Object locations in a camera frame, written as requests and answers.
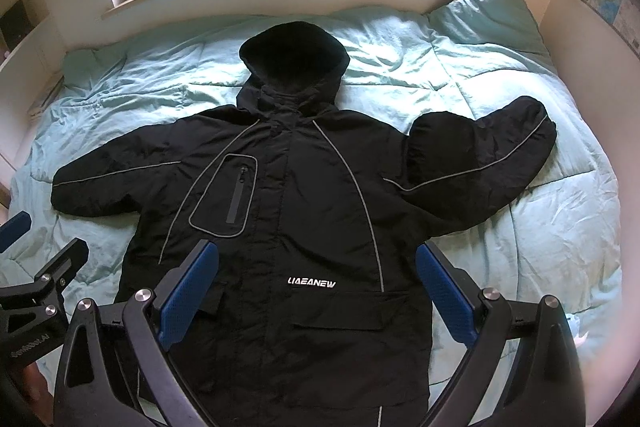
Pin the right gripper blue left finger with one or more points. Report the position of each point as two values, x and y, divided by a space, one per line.
114 369

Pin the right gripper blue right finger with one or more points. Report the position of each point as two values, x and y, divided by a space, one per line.
544 386

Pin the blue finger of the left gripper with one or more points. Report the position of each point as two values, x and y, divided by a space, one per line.
14 229
57 273

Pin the black hooded jacket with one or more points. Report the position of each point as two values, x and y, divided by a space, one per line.
316 316

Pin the light teal duvet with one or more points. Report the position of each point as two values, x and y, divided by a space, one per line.
560 237

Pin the light teal pillow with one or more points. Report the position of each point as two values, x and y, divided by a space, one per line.
505 23

